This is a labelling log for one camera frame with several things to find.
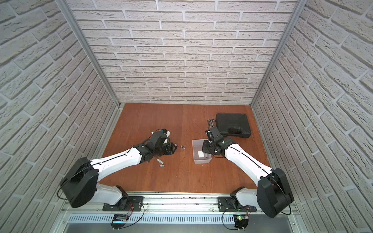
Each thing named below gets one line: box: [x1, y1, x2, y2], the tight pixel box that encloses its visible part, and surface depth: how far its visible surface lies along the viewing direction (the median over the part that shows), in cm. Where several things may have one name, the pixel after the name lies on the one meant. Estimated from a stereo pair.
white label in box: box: [197, 150, 205, 158], surface depth 94 cm
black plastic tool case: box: [215, 113, 252, 139], surface depth 102 cm
